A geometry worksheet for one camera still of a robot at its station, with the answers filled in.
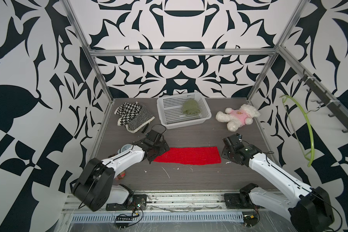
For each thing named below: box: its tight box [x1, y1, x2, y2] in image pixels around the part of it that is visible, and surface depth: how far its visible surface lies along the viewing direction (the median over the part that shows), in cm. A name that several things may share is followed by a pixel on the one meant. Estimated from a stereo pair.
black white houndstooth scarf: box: [114, 101, 156, 133], surface depth 100 cm
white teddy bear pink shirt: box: [215, 103, 261, 132], surface depth 101 cm
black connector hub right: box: [243, 214, 258, 227], surface depth 73 cm
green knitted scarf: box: [182, 98, 201, 116], surface depth 108 cm
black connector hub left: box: [116, 215, 133, 221], surface depth 74 cm
